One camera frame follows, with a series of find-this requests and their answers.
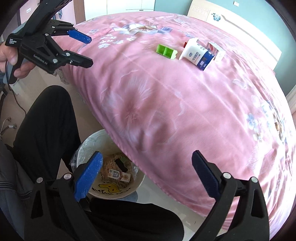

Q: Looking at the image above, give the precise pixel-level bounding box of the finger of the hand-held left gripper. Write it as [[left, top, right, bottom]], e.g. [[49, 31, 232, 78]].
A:
[[49, 20, 92, 44], [46, 35, 94, 69]]

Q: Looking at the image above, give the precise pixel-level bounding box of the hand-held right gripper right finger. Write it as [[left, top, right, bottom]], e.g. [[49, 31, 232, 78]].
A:
[[192, 150, 270, 241]]

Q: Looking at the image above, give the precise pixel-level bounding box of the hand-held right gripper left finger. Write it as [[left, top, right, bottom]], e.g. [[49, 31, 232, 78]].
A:
[[24, 151, 104, 241]]

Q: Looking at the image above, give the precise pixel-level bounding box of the white milk carton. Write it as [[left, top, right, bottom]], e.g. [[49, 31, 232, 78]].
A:
[[107, 168, 131, 182]]

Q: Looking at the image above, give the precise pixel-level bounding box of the small black item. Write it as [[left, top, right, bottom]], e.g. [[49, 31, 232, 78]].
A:
[[115, 158, 127, 171]]

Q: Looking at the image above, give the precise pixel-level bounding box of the cream trash bin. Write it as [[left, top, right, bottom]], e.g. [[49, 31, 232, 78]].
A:
[[73, 129, 146, 201]]

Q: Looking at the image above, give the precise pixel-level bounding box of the person's left hand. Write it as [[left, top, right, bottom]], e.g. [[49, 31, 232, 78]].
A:
[[0, 43, 39, 79]]

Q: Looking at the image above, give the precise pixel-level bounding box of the floral bed skirt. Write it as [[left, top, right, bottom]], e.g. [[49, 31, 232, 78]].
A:
[[55, 69, 70, 84]]

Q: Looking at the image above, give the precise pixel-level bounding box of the clear plastic bin liner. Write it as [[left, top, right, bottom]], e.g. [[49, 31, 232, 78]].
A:
[[69, 138, 102, 173]]

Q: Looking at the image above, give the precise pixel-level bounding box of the pink cabinet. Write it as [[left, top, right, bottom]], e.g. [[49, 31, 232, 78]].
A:
[[19, 0, 42, 24]]

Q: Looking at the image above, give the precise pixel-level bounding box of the white wardrobe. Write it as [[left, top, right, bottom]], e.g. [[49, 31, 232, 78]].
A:
[[106, 0, 155, 11]]

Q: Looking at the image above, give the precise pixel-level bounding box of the person's left leg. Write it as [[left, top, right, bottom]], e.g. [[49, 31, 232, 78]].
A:
[[11, 85, 82, 182]]

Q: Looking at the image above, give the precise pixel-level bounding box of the person's leg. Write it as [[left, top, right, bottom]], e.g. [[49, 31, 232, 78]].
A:
[[11, 85, 82, 182], [87, 198, 185, 241]]

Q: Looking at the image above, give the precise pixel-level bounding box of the person's right leg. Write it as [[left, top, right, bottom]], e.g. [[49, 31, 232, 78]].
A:
[[87, 198, 185, 241]]

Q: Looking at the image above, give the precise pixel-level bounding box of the pink floral bedspread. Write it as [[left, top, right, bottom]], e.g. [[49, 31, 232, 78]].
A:
[[53, 10, 296, 219]]

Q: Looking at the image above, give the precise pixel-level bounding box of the green box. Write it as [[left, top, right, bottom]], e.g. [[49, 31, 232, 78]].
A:
[[156, 44, 178, 60]]

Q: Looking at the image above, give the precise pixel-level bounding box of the small red and white box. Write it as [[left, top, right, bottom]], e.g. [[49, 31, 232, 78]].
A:
[[206, 42, 226, 62]]

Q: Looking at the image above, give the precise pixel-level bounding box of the white bed headboard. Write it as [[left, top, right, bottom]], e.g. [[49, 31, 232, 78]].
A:
[[187, 0, 282, 70]]

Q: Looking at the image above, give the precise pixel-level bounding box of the black cable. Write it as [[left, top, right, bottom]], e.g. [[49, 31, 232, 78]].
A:
[[8, 82, 28, 116]]

